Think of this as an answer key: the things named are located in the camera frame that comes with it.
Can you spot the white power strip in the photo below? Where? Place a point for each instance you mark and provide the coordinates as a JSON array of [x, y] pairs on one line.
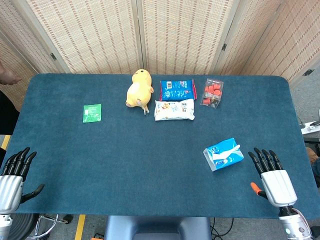
[[310, 127]]

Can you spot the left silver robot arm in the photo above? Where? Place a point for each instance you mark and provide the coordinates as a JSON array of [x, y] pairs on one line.
[[4, 225]]

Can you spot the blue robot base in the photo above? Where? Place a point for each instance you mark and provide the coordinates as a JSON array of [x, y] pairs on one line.
[[157, 228]]

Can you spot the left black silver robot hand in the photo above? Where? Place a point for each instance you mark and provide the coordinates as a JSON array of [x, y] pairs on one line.
[[11, 183]]

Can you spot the yellow plush chick toy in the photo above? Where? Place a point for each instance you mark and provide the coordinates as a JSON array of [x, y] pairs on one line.
[[139, 91]]

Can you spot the blue table mat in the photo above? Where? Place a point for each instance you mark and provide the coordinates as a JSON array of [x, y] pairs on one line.
[[155, 147]]

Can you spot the green sachet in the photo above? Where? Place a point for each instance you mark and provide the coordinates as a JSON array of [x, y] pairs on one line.
[[92, 113]]

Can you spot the blue tissue box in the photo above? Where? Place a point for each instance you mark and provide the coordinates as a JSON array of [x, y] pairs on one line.
[[223, 154]]

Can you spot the bamboo folding screen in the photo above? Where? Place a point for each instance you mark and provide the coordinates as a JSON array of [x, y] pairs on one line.
[[155, 32]]

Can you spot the chrome stool base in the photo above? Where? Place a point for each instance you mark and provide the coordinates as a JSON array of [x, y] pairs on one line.
[[47, 223]]

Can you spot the clear box of orange parts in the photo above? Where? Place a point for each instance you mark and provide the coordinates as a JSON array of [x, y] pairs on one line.
[[212, 93]]

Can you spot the white snack bag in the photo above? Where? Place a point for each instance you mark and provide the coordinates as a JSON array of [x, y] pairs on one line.
[[174, 110]]

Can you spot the blue snack bag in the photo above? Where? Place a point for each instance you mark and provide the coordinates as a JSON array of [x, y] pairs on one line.
[[177, 90]]

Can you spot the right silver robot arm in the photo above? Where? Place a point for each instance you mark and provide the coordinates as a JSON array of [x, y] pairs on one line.
[[293, 222]]

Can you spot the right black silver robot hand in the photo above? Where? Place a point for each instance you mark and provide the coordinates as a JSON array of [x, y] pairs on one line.
[[277, 185]]

